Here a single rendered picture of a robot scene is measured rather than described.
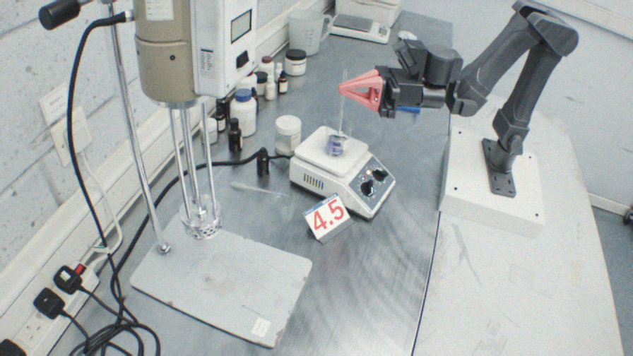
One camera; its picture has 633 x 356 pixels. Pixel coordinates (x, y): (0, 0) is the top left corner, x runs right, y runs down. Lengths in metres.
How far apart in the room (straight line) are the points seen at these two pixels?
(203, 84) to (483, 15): 1.96
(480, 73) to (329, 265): 0.47
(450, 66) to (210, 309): 0.60
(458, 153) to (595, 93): 1.66
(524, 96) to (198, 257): 0.73
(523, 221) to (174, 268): 0.75
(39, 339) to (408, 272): 0.69
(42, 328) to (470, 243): 0.86
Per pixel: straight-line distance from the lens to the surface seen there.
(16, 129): 0.68
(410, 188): 0.93
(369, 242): 0.80
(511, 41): 0.78
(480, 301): 0.79
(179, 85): 0.42
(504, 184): 0.96
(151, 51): 0.41
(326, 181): 0.82
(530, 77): 0.85
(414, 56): 0.71
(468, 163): 0.98
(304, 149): 0.84
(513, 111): 0.88
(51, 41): 0.69
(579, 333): 0.89
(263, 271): 0.72
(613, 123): 2.67
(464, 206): 0.89
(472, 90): 0.78
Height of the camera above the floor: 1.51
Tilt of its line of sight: 42 degrees down
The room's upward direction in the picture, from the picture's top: 6 degrees clockwise
